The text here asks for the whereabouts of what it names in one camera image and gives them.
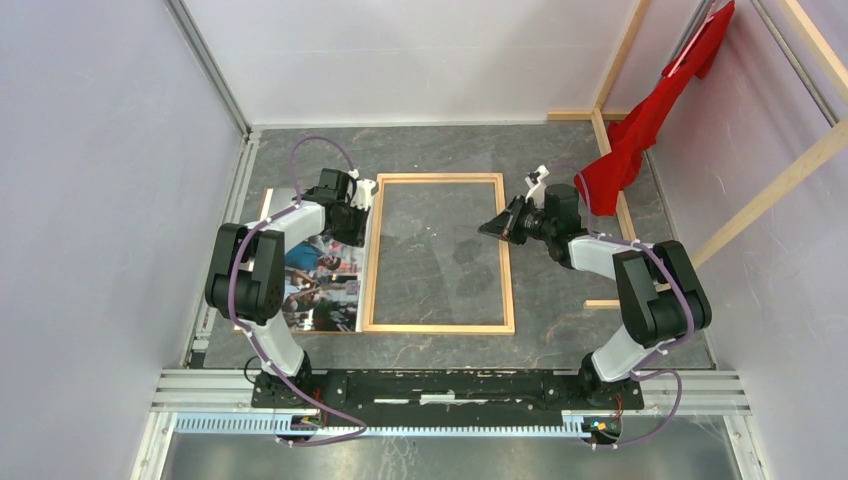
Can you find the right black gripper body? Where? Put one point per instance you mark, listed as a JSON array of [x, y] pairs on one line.
[[532, 223]]

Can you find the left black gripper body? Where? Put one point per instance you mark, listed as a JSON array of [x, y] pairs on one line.
[[352, 224]]

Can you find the clear plastic sheet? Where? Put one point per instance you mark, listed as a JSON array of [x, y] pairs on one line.
[[434, 268]]

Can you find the printed colour photo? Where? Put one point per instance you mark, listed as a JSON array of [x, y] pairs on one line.
[[318, 285]]

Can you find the wooden picture frame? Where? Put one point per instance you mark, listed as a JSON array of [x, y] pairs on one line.
[[507, 327]]

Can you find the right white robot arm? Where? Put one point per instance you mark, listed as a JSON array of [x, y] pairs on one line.
[[661, 299]]

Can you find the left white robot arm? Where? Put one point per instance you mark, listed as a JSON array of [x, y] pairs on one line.
[[246, 275]]

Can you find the red cloth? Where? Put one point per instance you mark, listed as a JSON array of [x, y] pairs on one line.
[[600, 182]]

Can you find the wooden stand structure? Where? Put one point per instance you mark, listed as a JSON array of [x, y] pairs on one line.
[[752, 159]]

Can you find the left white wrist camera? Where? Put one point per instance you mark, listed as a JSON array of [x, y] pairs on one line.
[[364, 192]]

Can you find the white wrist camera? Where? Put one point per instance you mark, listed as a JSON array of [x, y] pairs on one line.
[[535, 181], [364, 192]]

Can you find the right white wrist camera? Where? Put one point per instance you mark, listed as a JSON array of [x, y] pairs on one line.
[[535, 181]]

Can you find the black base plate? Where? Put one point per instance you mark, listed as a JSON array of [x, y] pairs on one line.
[[447, 398]]

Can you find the aluminium rail base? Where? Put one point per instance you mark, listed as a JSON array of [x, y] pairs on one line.
[[219, 402]]

